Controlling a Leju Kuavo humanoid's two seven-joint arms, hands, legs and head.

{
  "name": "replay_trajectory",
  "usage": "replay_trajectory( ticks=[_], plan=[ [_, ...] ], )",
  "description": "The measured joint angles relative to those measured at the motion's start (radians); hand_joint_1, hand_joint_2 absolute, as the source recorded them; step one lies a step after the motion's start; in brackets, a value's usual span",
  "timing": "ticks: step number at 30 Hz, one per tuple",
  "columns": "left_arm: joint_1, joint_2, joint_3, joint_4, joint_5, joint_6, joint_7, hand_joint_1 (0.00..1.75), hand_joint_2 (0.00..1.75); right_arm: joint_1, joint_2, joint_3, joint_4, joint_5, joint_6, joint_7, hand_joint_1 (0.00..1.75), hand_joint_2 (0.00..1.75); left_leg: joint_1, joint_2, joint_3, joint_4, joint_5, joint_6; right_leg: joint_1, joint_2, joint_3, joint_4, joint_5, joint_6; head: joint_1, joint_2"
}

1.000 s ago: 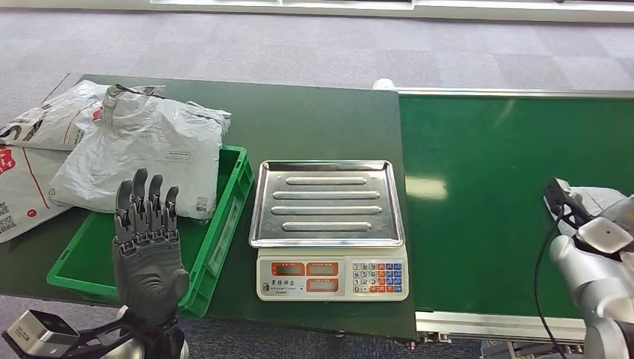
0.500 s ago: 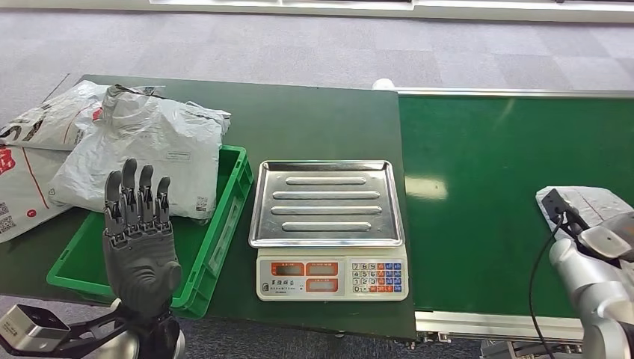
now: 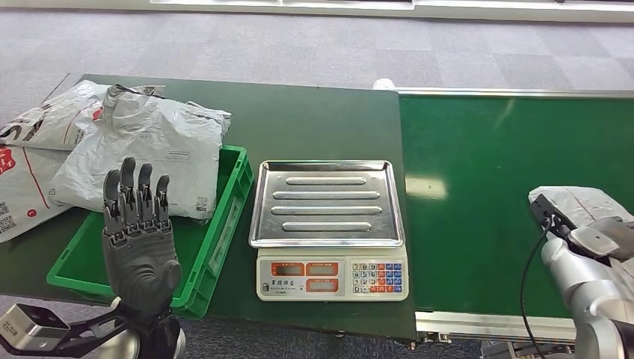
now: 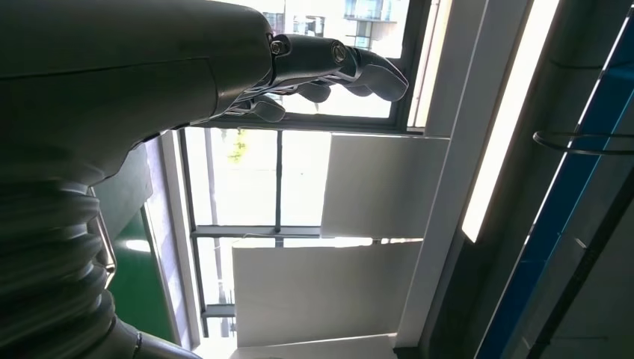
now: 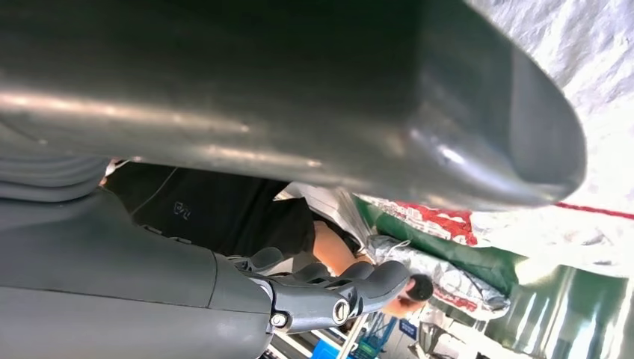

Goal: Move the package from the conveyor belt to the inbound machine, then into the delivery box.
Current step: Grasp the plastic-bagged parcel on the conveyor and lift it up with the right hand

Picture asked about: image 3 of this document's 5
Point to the white mailer with red print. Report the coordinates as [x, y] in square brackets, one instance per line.
[22, 193]

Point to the green plastic crate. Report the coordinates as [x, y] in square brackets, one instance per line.
[99, 257]

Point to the large grey plastic mailer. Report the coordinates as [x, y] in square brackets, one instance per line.
[148, 143]

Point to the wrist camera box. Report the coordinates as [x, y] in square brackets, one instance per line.
[27, 324]
[547, 210]

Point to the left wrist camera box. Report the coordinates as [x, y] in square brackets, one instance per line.
[27, 324]

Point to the white electronic scale body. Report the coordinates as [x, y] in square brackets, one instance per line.
[307, 280]

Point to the dark green table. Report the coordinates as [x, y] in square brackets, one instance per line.
[317, 124]

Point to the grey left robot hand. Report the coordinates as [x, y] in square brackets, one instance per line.
[141, 257]

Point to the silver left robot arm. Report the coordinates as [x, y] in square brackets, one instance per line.
[116, 347]

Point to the white mailer with black print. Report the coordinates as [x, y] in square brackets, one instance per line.
[59, 119]

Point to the aluminium conveyor frame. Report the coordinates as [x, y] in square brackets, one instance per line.
[495, 324]

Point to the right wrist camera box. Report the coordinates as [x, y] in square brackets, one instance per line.
[547, 210]

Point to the grey mailer with red line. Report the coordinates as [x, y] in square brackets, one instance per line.
[589, 203]

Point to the white wall ledge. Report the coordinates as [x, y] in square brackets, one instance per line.
[495, 10]

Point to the black left camera bracket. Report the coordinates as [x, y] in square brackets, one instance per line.
[89, 332]

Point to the stainless steel scale tray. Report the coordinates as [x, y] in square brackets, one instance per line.
[327, 203]

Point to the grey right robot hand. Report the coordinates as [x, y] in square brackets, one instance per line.
[623, 233]

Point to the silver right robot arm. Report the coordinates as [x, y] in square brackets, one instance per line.
[589, 292]

